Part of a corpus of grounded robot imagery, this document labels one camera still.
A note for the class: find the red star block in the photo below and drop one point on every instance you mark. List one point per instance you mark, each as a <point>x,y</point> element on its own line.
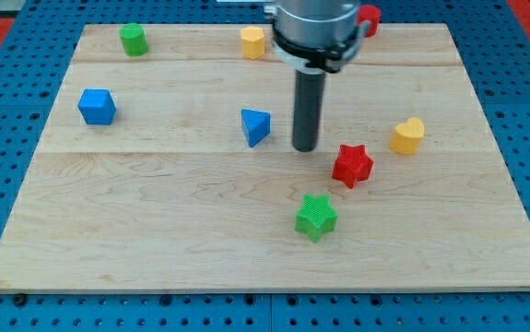
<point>352,165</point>

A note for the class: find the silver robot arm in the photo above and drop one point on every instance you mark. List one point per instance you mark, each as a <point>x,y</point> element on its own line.
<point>317,36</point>

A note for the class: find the green star block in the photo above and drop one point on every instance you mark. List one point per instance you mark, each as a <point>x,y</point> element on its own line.
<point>316,217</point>

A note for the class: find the blue triangle block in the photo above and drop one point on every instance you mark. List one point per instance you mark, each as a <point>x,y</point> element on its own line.
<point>255,126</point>

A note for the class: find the wooden board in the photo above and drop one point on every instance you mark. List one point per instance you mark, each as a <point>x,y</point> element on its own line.
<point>170,198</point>

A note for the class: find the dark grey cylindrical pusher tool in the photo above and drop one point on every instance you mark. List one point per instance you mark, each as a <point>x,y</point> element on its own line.
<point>308,101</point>

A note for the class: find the yellow hexagon block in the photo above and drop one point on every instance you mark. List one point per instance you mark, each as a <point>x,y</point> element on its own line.
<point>252,42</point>

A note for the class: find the yellow heart block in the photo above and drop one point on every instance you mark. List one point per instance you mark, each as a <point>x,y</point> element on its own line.
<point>407,136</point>

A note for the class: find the blue cube block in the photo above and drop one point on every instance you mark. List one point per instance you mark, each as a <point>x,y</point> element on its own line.
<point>96,107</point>

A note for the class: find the green cylinder block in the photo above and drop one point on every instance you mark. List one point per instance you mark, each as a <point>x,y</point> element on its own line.
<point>133,39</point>

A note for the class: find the red cylinder block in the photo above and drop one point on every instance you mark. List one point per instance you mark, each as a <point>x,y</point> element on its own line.
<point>371,18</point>

